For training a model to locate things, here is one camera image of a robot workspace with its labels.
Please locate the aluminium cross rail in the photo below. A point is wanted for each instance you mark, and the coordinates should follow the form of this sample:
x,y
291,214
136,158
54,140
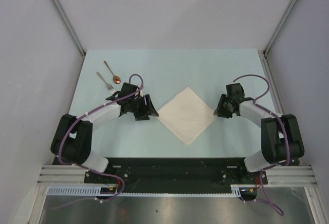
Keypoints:
x,y
284,176

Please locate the aluminium frame post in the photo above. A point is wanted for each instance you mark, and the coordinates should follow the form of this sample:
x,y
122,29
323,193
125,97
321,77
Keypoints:
x,y
280,26
68,26

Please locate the silver fork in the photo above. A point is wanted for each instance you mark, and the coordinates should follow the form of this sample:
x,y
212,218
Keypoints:
x,y
108,85

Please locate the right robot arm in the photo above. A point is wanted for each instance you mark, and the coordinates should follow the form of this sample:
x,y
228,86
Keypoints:
x,y
281,140

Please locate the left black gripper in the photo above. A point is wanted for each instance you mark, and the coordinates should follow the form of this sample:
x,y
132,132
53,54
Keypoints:
x,y
147,110

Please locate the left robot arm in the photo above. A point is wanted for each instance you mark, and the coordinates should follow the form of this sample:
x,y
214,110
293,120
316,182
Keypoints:
x,y
72,142

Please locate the right aluminium frame post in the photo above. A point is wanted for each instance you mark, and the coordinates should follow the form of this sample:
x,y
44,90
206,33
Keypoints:
x,y
280,26

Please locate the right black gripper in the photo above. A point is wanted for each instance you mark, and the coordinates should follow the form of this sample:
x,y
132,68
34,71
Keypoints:
x,y
219,111

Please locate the copper spoon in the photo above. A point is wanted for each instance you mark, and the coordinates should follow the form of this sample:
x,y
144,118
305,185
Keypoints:
x,y
116,79

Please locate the white cloth napkin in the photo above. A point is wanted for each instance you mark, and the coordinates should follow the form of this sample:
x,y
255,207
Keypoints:
x,y
186,116

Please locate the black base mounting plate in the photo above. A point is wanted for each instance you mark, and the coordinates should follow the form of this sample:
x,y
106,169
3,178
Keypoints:
x,y
178,175

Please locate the left aluminium frame post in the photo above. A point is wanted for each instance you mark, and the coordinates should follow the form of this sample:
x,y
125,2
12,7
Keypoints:
x,y
68,26

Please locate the white slotted cable duct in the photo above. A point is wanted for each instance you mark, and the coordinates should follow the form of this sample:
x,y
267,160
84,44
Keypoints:
x,y
106,191

